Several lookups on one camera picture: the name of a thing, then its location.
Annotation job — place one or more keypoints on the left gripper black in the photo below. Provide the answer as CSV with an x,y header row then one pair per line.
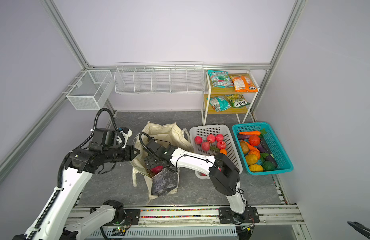
x,y
129,156

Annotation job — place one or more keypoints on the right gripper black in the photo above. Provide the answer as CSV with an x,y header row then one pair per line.
x,y
150,162

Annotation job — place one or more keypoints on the pink dragon fruit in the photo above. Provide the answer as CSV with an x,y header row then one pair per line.
x,y
157,170

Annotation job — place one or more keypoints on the cream canvas tote bag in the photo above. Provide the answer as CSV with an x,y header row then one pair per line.
x,y
166,182

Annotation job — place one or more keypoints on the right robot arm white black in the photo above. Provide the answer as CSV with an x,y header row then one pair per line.
x,y
222,172

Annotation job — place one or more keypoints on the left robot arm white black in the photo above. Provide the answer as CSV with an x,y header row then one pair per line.
x,y
105,144

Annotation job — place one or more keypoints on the teal snack bag lower shelf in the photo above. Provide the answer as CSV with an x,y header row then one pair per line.
x,y
219,103

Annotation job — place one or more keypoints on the teal snack bag shelf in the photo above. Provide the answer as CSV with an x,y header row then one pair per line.
x,y
220,79
219,103

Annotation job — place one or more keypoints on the green snack bag lower shelf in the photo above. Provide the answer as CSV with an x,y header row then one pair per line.
x,y
237,100

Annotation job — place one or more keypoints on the teal snack bag top shelf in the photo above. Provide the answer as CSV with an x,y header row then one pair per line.
x,y
220,79

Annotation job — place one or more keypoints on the orange snack bag top shelf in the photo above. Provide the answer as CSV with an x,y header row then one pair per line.
x,y
243,84

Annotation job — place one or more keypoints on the red apple back left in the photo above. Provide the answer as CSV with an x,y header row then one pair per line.
x,y
198,140

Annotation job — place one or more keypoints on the red apple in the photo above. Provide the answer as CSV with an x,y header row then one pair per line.
x,y
198,140
219,137
211,138
205,146
221,145

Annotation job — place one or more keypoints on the red apple front left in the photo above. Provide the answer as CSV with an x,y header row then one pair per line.
x,y
205,146

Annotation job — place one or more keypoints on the white plastic fruit basket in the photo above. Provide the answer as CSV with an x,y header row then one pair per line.
x,y
204,131

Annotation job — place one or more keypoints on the red apple front middle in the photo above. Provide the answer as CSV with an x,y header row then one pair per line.
x,y
211,138

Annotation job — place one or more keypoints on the white mesh box basket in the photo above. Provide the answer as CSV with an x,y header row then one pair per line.
x,y
91,90

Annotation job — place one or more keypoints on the red apple centre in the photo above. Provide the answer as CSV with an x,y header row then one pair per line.
x,y
221,145

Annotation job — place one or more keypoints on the red apple back right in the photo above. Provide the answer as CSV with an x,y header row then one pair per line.
x,y
219,137

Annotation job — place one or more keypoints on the brown potato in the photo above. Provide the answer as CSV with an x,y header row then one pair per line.
x,y
244,147

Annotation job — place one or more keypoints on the white two-tier wooden shelf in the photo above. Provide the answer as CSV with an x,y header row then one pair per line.
x,y
229,92

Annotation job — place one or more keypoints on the yellow bell pepper vegetable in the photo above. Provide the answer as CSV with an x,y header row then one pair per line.
x,y
251,159

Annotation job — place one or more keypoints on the orange pumpkin vegetable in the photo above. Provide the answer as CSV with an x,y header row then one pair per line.
x,y
256,153

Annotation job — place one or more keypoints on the red tomato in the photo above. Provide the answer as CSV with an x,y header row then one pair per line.
x,y
254,140

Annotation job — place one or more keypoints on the yellow corn vegetable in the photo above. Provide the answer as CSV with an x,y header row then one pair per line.
x,y
256,168

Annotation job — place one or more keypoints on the orange carrot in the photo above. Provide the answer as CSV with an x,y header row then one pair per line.
x,y
254,133

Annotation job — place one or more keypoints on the purple eggplant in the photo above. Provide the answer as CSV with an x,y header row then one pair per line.
x,y
263,147

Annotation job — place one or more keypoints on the green avocado vegetable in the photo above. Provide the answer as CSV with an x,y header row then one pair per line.
x,y
268,166

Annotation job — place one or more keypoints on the teal plastic vegetable basket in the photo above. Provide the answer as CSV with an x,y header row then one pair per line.
x,y
280,156

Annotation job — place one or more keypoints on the black tripod leg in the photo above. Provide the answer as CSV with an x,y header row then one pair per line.
x,y
360,228

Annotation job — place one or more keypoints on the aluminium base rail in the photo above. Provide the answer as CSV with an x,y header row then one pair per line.
x,y
198,222

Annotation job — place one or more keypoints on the white wire wall basket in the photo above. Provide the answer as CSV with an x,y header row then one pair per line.
x,y
159,77

